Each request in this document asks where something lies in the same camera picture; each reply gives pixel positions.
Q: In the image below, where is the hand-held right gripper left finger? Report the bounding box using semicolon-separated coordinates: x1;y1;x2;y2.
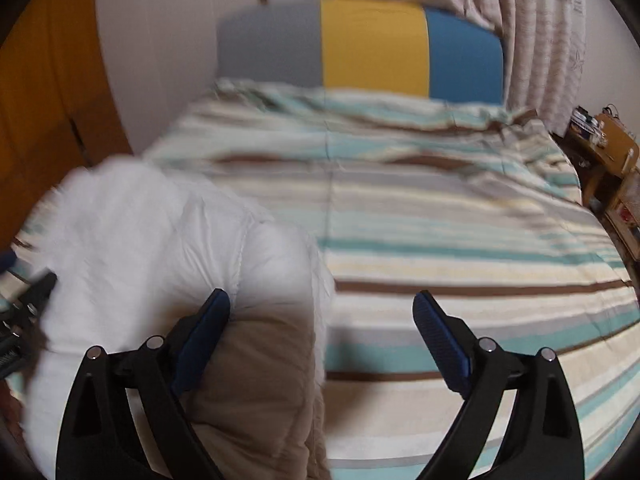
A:
56;288;232;480

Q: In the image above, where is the orange wooden wardrobe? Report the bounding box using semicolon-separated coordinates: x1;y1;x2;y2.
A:
0;0;133;256

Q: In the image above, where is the striped bed duvet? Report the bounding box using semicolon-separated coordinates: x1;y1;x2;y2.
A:
0;77;640;480

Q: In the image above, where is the pink patterned curtain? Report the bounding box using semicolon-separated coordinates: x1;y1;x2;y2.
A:
260;0;601;136

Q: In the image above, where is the white puffer jacket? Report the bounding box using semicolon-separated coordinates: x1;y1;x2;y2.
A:
20;160;336;480

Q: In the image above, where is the grey yellow blue headboard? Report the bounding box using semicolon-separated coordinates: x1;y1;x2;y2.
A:
216;0;505;107

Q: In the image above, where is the dark wooden desk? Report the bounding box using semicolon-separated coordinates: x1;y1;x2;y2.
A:
565;105;617;211

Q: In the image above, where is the orange wooden board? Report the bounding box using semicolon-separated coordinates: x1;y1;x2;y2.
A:
595;112;640;177

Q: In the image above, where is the rattan wooden chair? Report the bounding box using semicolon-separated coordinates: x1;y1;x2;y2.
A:
602;170;640;261

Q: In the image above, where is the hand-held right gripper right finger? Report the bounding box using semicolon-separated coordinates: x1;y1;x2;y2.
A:
413;291;586;480

